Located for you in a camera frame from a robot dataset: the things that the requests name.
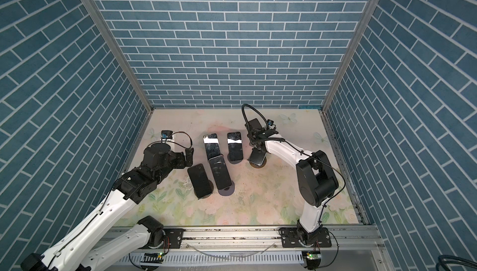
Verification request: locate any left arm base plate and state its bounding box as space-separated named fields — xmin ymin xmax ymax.
xmin=140 ymin=228 xmax=185 ymax=251

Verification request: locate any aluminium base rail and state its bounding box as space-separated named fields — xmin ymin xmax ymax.
xmin=76 ymin=225 xmax=385 ymax=253

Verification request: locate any black phone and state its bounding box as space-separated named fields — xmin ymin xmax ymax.
xmin=188 ymin=164 xmax=209 ymax=192
xmin=227 ymin=132 xmax=243 ymax=160
xmin=248 ymin=148 xmax=267 ymax=164
xmin=203 ymin=133 xmax=221 ymax=160

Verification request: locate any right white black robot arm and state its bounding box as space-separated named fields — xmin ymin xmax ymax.
xmin=245 ymin=119 xmax=339 ymax=246

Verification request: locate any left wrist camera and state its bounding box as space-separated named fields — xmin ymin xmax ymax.
xmin=161 ymin=130 xmax=173 ymax=140

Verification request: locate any purple-grey phone stand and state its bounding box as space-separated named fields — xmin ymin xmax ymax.
xmin=218 ymin=181 xmax=236 ymax=196

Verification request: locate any purple-edged phone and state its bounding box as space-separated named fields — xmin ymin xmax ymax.
xmin=209 ymin=155 xmax=232 ymax=190

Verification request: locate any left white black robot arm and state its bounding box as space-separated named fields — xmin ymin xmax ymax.
xmin=21 ymin=140 xmax=194 ymax=271

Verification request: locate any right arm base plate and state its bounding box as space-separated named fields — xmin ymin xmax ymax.
xmin=278 ymin=227 xmax=332 ymax=248

